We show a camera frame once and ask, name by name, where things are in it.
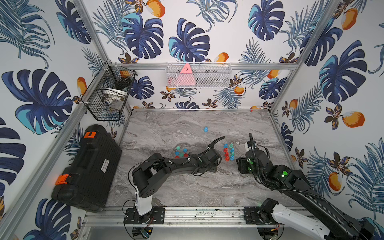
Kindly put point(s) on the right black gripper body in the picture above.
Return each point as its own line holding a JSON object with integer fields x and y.
{"x": 244, "y": 167}

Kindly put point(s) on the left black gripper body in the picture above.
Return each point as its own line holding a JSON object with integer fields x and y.
{"x": 212, "y": 154}

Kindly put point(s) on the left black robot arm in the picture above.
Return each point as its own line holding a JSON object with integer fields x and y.
{"x": 148, "y": 176}

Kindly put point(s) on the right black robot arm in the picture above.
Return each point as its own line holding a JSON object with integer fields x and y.
{"x": 328, "y": 222}

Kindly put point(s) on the pink triangle card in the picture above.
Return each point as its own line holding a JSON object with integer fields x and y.
{"x": 185, "y": 77}

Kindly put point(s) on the black plastic tool case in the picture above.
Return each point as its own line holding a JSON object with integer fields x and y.
{"x": 86, "y": 183}

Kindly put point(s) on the clear mesh wall tray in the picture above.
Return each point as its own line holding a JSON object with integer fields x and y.
{"x": 207, "y": 75}

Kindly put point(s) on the black wire basket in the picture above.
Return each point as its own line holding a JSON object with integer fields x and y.
{"x": 108, "y": 92}

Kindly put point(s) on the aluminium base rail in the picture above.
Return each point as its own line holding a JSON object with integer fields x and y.
{"x": 204, "y": 217}

